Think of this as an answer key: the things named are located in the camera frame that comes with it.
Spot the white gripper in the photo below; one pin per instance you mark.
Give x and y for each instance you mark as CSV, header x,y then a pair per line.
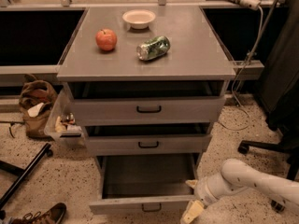
x,y
202,190

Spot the grey bottom drawer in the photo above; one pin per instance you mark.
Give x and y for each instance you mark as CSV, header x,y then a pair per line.
x,y
145,183

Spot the grey drawer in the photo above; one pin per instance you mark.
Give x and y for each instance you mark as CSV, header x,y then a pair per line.
x,y
145,183
144,102
147,139

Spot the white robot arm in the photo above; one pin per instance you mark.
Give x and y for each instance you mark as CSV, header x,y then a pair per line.
x,y
233,177

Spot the grey top drawer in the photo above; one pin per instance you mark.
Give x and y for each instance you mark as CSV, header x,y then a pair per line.
x,y
144,102

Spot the grey middle drawer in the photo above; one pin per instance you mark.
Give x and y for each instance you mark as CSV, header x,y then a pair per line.
x,y
147,139

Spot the grey drawer cabinet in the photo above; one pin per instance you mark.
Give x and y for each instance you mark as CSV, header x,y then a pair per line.
x,y
194,55

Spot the black office chair base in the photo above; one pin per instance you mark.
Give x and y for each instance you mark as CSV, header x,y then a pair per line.
x,y
289,144

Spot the brown shoe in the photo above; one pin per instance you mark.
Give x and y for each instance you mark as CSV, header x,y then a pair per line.
x,y
54,215

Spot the clear plastic storage bin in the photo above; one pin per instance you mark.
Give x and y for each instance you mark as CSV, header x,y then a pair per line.
x,y
61,125

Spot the black metal stand leg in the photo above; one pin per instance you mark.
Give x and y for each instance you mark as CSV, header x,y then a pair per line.
x,y
20,174

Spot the crushed green soda can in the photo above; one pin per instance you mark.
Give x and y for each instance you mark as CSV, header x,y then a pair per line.
x,y
154,48

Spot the red apple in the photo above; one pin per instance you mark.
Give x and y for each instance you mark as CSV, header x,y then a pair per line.
x,y
106,39

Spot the white bowl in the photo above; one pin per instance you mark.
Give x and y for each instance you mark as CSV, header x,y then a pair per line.
x,y
139,18

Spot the brown canvas bag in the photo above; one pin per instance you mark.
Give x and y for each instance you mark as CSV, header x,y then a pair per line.
x,y
36,102

